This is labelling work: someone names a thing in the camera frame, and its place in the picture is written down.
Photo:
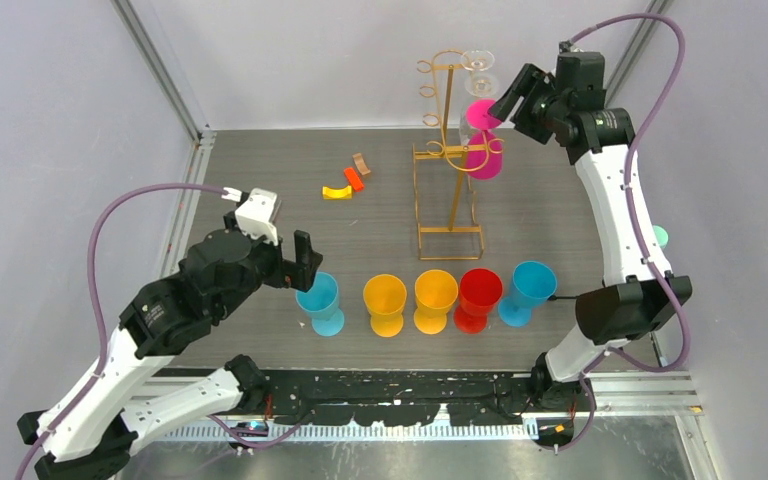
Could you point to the clear wine glass front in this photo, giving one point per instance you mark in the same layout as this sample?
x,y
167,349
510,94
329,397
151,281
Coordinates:
x,y
481,88

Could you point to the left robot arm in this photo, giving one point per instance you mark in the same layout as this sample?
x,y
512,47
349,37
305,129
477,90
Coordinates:
x,y
97,438

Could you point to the orange block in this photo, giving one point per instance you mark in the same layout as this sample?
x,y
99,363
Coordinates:
x,y
354,179

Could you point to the clear wine glass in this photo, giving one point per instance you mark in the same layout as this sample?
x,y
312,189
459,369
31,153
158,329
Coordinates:
x,y
477,60
481,88

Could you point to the red plastic wine glass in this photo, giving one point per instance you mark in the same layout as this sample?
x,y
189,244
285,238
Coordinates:
x,y
480,290

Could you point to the blue wine glass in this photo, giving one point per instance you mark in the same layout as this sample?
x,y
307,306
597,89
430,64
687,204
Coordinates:
x,y
321,304
532,284

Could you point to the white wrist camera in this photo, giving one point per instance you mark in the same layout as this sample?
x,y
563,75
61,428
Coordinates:
x,y
255,213
568,48

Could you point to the yellow arch block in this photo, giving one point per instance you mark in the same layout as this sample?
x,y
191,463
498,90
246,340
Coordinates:
x,y
344,193

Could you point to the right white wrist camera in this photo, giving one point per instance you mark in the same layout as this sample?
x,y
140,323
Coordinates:
x,y
568,48

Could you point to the clear wine glass rear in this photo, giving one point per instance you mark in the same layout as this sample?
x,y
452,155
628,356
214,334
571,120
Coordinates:
x,y
477,60

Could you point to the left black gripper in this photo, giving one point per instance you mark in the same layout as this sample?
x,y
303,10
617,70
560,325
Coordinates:
x,y
307,263

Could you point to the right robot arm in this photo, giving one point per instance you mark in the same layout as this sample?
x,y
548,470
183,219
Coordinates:
x,y
639,291

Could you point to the gold wine glass rack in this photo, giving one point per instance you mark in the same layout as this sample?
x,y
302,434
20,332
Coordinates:
x,y
445,198

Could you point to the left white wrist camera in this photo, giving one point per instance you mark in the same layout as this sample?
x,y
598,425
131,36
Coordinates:
x,y
255,213

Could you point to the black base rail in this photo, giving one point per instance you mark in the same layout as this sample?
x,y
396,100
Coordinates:
x,y
333,405

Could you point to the pink plastic wine glass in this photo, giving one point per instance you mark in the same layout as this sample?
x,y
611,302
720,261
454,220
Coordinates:
x,y
486,161

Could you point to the yellow wine glass front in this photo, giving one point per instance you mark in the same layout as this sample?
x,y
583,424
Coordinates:
x,y
436,292

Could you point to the mint green bottle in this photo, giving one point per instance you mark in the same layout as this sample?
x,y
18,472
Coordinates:
x,y
661,236

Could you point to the yellow wine glass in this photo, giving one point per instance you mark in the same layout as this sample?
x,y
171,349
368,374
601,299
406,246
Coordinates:
x,y
385,297
436,292

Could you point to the brown arch block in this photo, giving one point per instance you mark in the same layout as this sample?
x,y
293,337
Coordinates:
x,y
360,164

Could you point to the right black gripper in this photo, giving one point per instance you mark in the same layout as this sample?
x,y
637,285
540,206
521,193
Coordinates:
x,y
530,81

